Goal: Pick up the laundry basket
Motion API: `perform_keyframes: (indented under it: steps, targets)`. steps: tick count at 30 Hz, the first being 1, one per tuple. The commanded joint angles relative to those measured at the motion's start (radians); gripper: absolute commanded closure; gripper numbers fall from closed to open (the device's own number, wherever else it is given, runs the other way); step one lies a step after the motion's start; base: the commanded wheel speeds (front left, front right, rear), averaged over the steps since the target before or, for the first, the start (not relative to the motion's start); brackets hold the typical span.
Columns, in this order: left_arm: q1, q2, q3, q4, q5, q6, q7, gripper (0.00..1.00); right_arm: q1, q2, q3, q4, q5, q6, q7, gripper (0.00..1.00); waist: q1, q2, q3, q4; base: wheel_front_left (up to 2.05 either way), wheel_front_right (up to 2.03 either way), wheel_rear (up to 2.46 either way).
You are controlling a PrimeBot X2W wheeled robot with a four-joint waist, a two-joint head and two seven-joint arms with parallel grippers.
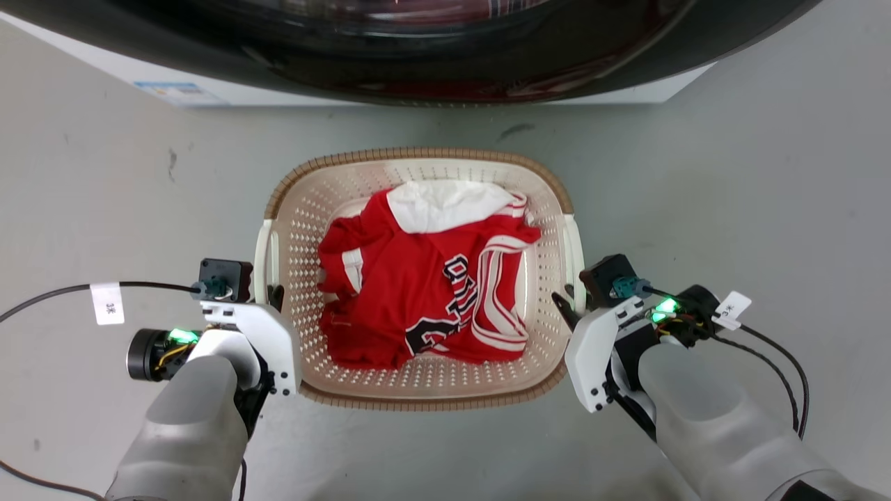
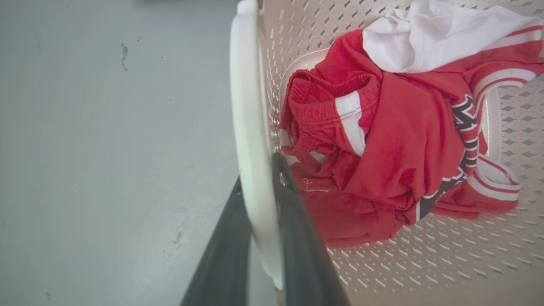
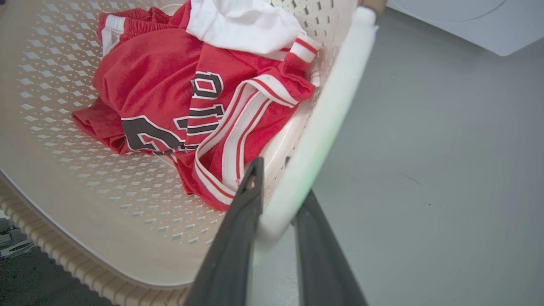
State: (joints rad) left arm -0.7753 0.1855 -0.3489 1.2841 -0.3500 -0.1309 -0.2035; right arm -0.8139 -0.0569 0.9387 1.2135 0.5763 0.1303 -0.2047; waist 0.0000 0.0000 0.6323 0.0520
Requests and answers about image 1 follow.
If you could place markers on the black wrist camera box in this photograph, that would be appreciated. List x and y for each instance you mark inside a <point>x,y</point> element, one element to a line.
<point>226,273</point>
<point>607,275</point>

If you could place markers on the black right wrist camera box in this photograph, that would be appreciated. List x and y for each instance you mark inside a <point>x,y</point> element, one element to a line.
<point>607,275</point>

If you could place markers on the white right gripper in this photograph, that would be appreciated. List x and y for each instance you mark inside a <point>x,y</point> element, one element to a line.
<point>592,355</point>

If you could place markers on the red basketball jersey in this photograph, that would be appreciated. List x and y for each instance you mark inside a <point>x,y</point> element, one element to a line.
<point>404,285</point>

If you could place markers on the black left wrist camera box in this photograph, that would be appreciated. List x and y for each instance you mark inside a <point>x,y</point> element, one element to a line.
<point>226,273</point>

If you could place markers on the white garment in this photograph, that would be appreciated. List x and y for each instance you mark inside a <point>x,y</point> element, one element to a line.
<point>445,205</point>

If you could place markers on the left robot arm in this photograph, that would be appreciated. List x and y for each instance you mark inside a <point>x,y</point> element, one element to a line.
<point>195,424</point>

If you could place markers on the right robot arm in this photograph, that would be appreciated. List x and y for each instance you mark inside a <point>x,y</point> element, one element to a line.
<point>717,424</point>

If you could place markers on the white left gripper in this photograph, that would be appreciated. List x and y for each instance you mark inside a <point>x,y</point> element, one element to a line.
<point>275,341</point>

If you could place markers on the beige perforated laundry basket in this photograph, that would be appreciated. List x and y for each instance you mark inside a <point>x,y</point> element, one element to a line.
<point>306,209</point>

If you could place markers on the blue label sticker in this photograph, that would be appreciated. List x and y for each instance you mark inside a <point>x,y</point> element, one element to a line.
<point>177,91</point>

